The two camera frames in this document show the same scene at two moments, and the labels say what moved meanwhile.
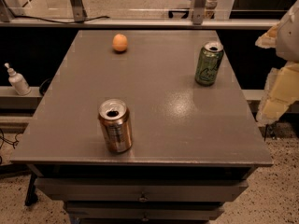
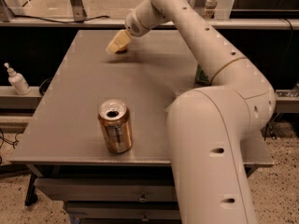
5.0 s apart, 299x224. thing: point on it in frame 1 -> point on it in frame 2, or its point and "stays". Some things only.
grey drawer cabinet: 142,193 stays
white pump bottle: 19,81 stays
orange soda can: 115,118 stays
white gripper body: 290,36 -> 133,22
